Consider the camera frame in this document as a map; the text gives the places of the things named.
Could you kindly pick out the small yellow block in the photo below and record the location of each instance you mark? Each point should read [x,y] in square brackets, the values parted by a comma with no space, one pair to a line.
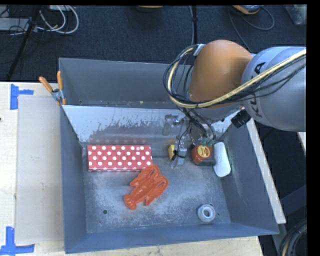
[171,150]

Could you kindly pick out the grey metal bin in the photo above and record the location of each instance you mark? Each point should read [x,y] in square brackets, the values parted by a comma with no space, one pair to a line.
[180,205]

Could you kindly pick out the orange-red toy lobster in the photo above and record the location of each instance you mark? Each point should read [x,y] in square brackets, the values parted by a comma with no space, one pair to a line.
[147,187]

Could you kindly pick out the red round container yellow label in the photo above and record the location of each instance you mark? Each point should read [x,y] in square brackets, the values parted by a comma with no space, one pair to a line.
[201,153]

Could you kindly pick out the red box with white dots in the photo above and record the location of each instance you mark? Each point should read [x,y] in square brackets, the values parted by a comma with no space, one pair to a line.
[117,158]

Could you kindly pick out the pale flat board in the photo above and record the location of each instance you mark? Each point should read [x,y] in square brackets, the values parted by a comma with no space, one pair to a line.
[37,170]

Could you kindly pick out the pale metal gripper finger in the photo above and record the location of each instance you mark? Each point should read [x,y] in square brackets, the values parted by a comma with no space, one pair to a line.
[182,153]

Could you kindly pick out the white oval object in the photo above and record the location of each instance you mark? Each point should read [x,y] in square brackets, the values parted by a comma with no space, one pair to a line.
[222,160]

